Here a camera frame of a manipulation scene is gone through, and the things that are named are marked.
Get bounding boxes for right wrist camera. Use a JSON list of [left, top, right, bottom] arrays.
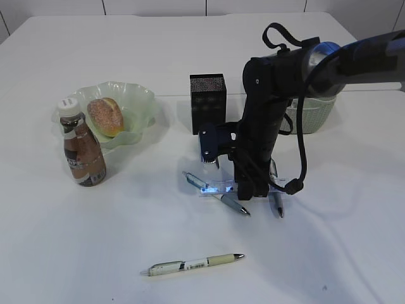
[[197, 122, 243, 167]]

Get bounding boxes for brown drink bottle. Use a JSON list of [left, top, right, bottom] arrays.
[[57, 98, 106, 187]]

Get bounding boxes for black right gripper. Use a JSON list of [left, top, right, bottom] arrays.
[[226, 110, 284, 201]]

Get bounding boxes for cream white pen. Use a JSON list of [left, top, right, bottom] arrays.
[[140, 253, 246, 277]]

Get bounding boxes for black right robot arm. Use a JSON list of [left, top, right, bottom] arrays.
[[229, 30, 404, 201]]

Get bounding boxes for grey white pen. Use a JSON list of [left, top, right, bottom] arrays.
[[270, 159, 284, 218]]

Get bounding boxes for sesame bread roll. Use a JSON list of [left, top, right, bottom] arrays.
[[87, 98, 125, 137]]

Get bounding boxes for clear plastic ruler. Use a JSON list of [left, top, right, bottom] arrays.
[[197, 177, 288, 195]]

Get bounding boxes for teal white pen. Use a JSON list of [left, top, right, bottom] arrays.
[[182, 171, 251, 217]]

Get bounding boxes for green woven plastic basket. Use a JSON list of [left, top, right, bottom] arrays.
[[280, 96, 337, 134]]

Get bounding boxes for black pen holder box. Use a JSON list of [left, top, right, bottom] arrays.
[[189, 73, 227, 135]]

